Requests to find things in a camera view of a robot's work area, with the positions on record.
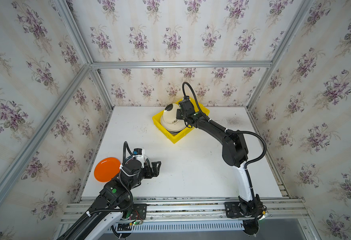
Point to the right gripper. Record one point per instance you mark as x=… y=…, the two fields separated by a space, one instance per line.
x=185 y=107

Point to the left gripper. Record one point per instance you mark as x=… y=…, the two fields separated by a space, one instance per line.
x=151 y=169

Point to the translucent white plate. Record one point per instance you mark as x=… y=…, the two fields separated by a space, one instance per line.
x=176 y=127

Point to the cream plate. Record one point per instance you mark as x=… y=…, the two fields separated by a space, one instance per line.
x=169 y=115

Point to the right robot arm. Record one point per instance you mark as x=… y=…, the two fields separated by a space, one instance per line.
x=234 y=153

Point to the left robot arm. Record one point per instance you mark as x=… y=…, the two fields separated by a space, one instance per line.
x=113 y=201

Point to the green rim plate under arm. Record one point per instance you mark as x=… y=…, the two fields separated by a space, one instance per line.
x=147 y=161

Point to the yellow plastic bin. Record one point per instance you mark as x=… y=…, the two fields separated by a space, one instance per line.
x=201 y=113

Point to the orange plate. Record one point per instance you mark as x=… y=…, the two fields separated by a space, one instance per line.
x=107 y=169

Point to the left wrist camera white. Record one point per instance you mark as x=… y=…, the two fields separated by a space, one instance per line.
x=139 y=155

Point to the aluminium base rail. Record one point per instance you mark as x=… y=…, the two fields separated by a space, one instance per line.
x=189 y=214

